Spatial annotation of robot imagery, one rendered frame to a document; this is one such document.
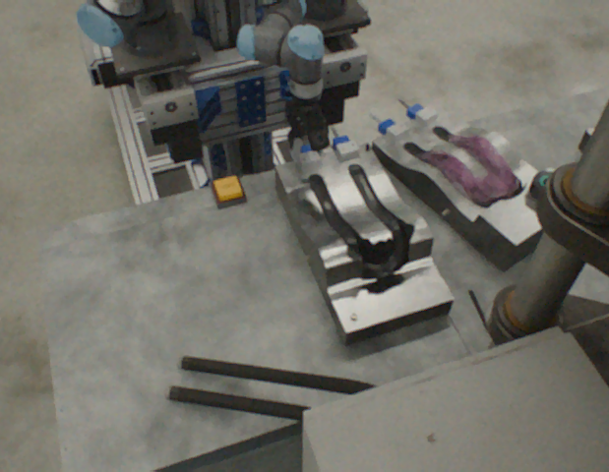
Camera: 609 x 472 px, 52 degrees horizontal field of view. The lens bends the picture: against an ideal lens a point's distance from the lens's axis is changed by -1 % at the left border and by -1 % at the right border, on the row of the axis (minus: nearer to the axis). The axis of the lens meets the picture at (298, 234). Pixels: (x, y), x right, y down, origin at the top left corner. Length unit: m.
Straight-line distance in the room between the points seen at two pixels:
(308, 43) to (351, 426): 0.93
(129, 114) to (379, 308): 1.79
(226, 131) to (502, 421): 1.50
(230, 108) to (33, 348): 1.17
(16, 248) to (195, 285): 1.41
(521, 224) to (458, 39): 2.28
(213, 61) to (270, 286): 0.71
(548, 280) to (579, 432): 0.23
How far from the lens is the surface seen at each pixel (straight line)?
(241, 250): 1.57
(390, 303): 1.42
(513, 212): 1.57
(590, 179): 0.71
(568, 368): 0.70
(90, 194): 2.91
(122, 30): 1.59
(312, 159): 1.60
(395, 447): 0.62
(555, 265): 0.81
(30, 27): 4.03
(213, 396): 1.33
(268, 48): 1.43
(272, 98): 1.95
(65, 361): 1.49
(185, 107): 1.73
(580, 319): 0.97
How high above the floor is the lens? 2.05
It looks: 52 degrees down
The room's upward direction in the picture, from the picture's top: straight up
